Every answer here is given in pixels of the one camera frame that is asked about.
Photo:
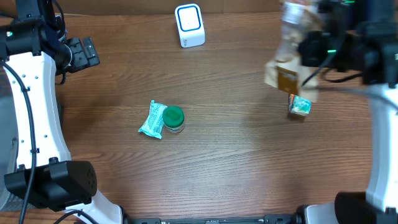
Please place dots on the light green wipes packet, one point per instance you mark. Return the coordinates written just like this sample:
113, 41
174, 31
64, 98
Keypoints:
154, 123

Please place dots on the green lid white jar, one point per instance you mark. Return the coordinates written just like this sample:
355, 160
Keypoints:
174, 119

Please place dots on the beige snack pouch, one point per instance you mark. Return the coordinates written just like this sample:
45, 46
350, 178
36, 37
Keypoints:
285, 70

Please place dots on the grey plastic mesh basket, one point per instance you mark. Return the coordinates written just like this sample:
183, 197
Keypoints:
9, 136

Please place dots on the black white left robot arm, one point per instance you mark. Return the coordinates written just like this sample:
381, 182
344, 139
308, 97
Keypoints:
35, 49

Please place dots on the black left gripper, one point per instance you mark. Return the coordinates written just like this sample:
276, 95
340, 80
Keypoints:
78, 54

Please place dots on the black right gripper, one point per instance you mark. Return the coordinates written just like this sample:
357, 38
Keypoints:
308, 53

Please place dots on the small teal tissue pack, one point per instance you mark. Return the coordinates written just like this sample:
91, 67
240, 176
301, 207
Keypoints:
301, 106

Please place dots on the small orange box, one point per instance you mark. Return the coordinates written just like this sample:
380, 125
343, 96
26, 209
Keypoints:
290, 102

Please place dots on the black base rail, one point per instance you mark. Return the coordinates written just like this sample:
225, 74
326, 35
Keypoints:
266, 219

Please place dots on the white barcode scanner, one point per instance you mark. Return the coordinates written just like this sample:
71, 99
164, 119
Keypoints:
190, 25

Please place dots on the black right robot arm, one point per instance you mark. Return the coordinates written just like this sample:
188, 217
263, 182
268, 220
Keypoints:
361, 36

